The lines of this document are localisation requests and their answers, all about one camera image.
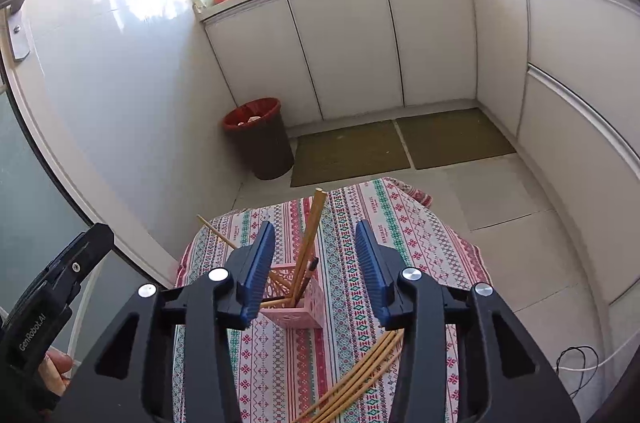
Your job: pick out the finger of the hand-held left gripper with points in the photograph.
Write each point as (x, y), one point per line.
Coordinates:
(80, 255)

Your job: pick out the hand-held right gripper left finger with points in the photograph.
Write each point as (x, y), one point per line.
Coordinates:
(257, 275)

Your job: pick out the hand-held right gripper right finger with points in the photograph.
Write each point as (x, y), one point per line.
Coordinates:
(372, 275)

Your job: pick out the dark slim paintbrush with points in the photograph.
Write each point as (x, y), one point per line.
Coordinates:
(311, 265)

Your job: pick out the pink perforated utensil holder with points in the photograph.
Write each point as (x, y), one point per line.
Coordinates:
(300, 315)

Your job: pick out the bundle of wooden chopsticks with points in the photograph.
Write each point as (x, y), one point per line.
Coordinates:
(312, 223)

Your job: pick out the person's left hand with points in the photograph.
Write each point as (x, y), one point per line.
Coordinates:
(56, 368)

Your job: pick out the frosted glass sliding door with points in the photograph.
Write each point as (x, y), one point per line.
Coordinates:
(30, 203)

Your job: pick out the patterned striped tablecloth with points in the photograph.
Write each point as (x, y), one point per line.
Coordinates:
(300, 368)

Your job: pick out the olive floor mat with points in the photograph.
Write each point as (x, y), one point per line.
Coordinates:
(452, 138)
(350, 153)

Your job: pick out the brown trash bin red liner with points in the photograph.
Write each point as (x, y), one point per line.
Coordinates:
(265, 143)

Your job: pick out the white kitchen cabinets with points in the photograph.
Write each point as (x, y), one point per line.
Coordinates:
(345, 43)

